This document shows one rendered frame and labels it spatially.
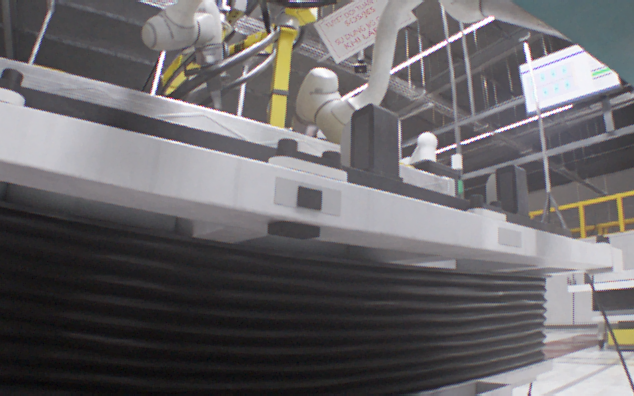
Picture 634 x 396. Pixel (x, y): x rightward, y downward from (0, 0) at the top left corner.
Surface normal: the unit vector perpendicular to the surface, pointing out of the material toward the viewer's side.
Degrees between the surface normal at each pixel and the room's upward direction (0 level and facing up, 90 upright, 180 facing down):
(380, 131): 90
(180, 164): 90
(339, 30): 90
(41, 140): 90
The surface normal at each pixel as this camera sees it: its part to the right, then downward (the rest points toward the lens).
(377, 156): 0.55, -0.20
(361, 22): -0.38, -0.27
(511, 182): -0.83, -0.18
